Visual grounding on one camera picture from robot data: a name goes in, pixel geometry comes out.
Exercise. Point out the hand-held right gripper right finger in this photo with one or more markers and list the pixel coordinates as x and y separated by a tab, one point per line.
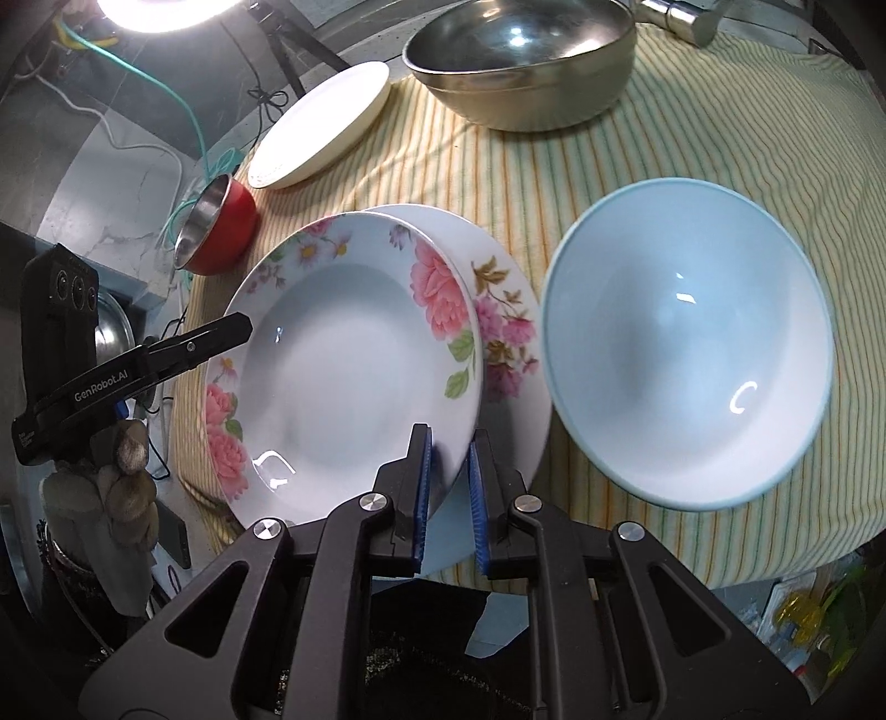
479	498

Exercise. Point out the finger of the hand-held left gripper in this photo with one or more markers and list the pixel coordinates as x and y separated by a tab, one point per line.
207	336

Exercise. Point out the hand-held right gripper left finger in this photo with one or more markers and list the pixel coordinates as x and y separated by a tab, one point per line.
422	488

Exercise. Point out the pink floral deep plate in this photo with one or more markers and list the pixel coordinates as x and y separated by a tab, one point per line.
346	360

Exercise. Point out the light blue bowl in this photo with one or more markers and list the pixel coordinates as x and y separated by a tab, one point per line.
678	346

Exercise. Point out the person's left hand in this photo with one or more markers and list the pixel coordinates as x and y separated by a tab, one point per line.
131	491

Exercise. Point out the steel bowl on floor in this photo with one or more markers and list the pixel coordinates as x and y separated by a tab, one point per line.
114	332

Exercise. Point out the small red steel-lined bowl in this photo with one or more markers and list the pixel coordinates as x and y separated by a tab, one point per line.
235	225

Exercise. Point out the pink floral flat plate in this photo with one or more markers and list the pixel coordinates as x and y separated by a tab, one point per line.
509	332

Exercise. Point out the dark flat slab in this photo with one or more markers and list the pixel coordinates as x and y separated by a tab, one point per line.
173	533

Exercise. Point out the cream plate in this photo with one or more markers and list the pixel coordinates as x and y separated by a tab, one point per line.
318	124

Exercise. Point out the black tripod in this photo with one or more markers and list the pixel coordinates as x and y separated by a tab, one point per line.
291	69

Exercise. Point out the yellow plastic item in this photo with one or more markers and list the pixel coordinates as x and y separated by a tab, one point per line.
796	610

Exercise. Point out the yellow striped cloth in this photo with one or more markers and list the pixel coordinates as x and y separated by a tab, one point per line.
623	152

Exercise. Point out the large steel bowl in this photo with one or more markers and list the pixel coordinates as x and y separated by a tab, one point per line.
519	48

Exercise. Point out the steel faucet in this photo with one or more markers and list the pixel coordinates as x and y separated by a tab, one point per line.
682	21

